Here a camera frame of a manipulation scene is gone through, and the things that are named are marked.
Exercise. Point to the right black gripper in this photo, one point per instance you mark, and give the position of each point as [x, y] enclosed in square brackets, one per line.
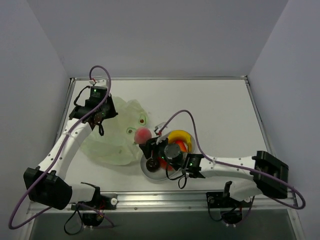
[149, 145]

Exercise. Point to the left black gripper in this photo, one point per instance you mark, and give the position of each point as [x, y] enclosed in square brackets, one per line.
[107, 110]

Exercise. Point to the pink fake peach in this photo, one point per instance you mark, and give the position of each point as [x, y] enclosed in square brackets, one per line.
[142, 135]

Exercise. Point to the red watermelon slice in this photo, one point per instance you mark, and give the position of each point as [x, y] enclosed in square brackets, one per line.
[163, 164]

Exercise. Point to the yellow fake banana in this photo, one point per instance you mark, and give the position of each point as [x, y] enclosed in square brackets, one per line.
[181, 135]

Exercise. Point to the pale green plastic bag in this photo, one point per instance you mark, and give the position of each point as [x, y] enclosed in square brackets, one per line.
[117, 146]

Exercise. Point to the orange fake mango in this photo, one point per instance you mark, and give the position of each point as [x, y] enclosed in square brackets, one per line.
[181, 145]

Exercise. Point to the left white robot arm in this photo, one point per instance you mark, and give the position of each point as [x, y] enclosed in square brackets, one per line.
[46, 183]

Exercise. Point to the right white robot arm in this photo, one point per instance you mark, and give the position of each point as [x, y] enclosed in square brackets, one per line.
[261, 173]

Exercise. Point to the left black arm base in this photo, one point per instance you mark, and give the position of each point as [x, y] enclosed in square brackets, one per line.
[96, 220]

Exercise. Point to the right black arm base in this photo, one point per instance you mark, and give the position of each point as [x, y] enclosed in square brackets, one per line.
[239, 210]

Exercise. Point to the white oval plate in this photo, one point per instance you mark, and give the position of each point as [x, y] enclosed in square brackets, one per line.
[162, 174]

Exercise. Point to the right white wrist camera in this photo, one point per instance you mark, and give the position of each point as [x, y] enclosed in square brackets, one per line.
[161, 132]

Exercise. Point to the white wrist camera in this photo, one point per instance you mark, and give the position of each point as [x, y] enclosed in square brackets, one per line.
[161, 132]
[99, 83]

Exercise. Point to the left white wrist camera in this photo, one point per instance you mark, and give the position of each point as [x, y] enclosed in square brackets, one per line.
[99, 83]

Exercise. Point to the aluminium front rail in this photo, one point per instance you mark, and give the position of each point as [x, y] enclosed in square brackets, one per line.
[162, 201]

